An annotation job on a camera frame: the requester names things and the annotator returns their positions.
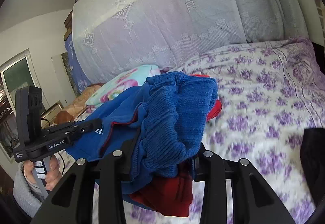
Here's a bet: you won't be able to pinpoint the left hand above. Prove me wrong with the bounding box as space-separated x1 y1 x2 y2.
23 155 62 191

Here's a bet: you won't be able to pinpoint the grey knitted left sleeve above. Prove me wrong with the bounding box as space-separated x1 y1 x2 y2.
13 163 45 218

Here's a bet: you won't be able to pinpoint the black cable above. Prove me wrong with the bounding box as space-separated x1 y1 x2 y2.
40 118 66 176

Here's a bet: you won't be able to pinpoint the white lace covered headboard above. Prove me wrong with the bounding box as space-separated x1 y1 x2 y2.
72 0 308 83

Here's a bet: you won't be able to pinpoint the blue and red pants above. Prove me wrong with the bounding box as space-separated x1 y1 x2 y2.
67 72 218 217

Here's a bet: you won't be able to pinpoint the window with white frame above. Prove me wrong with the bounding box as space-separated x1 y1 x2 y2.
1 49 40 162

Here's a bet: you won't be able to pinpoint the purple floral bedspread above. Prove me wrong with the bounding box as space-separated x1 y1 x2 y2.
178 39 324 223

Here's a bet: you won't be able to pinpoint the folded floral blanket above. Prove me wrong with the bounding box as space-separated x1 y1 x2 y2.
86 65 160 108

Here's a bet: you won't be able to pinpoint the black garment on bed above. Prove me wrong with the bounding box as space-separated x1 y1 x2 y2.
300 128 324 206

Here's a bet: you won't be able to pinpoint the orange brown pillow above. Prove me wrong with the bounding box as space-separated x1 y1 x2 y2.
54 83 104 124

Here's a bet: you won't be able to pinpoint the framed picture leaning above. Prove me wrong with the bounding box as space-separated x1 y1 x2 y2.
41 101 63 128

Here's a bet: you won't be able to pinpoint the blue patterned bedding stack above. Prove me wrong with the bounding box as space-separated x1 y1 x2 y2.
63 10 92 98

